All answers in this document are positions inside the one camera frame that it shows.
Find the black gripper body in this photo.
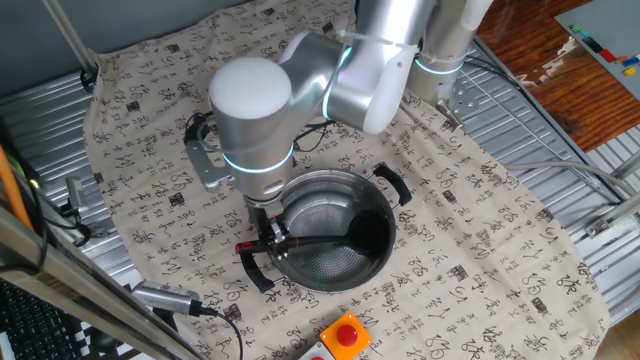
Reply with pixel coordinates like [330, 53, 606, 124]
[244, 198, 287, 237]

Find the black ladle with red tip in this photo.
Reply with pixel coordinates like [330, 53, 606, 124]
[234, 209, 392, 256]

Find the orange box with red button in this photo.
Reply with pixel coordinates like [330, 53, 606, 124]
[318, 310, 374, 360]

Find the grey box raised red button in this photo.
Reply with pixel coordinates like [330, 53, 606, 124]
[298, 342, 336, 360]

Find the beige calligraphy tablecloth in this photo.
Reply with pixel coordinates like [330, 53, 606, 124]
[82, 0, 612, 360]

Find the black white marker board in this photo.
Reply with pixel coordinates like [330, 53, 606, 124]
[0, 319, 151, 360]

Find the black computer mouse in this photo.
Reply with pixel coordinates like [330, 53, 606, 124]
[90, 327, 124, 356]

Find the black pole clamp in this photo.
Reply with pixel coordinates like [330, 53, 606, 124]
[79, 69, 99, 94]

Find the orange tube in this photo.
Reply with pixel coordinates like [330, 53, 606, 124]
[0, 144, 34, 231]

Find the black keyboard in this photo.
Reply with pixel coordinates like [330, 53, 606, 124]
[0, 279, 84, 360]

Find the grey metal pole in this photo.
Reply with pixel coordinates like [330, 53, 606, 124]
[42, 0, 100, 76]

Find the brown wooden table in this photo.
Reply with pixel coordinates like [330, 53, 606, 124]
[474, 0, 640, 154]

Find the grey board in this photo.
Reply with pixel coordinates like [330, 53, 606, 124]
[554, 0, 640, 101]

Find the steel pot with black handles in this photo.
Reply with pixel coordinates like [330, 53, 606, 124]
[237, 162, 414, 295]

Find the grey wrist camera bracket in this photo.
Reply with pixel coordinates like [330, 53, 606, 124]
[182, 112, 235, 194]

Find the black camera cable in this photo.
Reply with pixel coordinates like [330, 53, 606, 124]
[198, 305, 245, 360]

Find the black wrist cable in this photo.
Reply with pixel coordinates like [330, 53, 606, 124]
[292, 119, 335, 154]

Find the silver ribbed camera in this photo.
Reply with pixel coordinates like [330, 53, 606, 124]
[130, 279, 204, 317]

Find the camera ball mount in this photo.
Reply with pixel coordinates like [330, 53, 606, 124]
[59, 202, 110, 247]

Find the small grey camera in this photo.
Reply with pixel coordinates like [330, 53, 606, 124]
[64, 176, 91, 217]

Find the aluminium frame bar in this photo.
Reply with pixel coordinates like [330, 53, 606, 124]
[0, 204, 204, 360]

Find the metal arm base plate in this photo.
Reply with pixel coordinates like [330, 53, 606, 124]
[434, 74, 481, 132]

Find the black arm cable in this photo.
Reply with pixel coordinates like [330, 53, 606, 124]
[464, 54, 624, 206]

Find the thick grey cable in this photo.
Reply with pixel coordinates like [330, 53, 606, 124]
[502, 162, 640, 199]

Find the aluminium bracket bar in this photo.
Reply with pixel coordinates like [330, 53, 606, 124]
[584, 192, 640, 239]
[612, 149, 640, 181]

